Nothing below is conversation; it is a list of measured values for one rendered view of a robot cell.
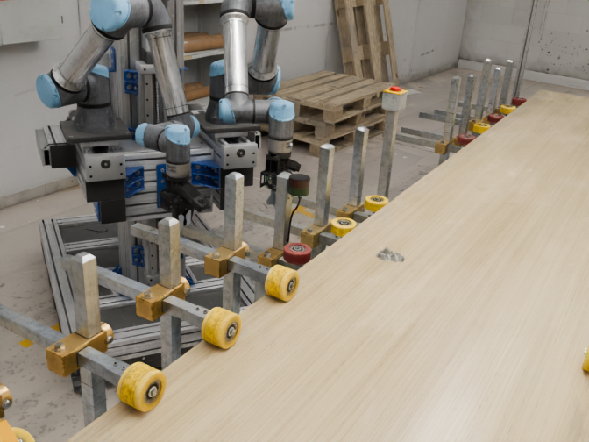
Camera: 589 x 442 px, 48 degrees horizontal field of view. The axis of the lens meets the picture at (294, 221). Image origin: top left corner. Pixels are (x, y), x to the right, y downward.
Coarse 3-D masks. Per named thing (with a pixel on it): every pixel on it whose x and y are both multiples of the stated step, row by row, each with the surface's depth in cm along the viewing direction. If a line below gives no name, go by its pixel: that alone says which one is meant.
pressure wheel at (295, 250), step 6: (288, 246) 192; (294, 246) 193; (300, 246) 193; (306, 246) 193; (288, 252) 189; (294, 252) 189; (300, 252) 189; (306, 252) 190; (288, 258) 189; (294, 258) 188; (300, 258) 188; (306, 258) 189; (294, 264) 189; (300, 264) 189
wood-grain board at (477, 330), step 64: (512, 128) 329; (576, 128) 337; (448, 192) 242; (512, 192) 246; (576, 192) 250; (320, 256) 189; (448, 256) 194; (512, 256) 197; (576, 256) 199; (256, 320) 157; (320, 320) 158; (384, 320) 160; (448, 320) 162; (512, 320) 164; (576, 320) 166; (192, 384) 134; (256, 384) 135; (320, 384) 136; (384, 384) 138; (448, 384) 139; (512, 384) 140; (576, 384) 142
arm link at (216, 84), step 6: (222, 60) 256; (210, 66) 252; (216, 66) 249; (222, 66) 248; (210, 72) 252; (216, 72) 249; (222, 72) 248; (210, 78) 252; (216, 78) 250; (222, 78) 249; (210, 84) 253; (216, 84) 251; (222, 84) 250; (210, 90) 254; (216, 90) 252; (222, 90) 251; (216, 96) 253; (222, 96) 252
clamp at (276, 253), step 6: (264, 252) 196; (270, 252) 196; (276, 252) 196; (282, 252) 197; (258, 258) 194; (264, 258) 193; (270, 258) 193; (276, 258) 194; (264, 264) 194; (270, 264) 192; (276, 264) 195
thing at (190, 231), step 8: (184, 232) 211; (192, 232) 210; (200, 232) 208; (208, 232) 208; (200, 240) 209; (208, 240) 207; (216, 240) 205; (256, 248) 200; (248, 256) 200; (256, 256) 199; (280, 264) 195; (288, 264) 193; (304, 264) 194
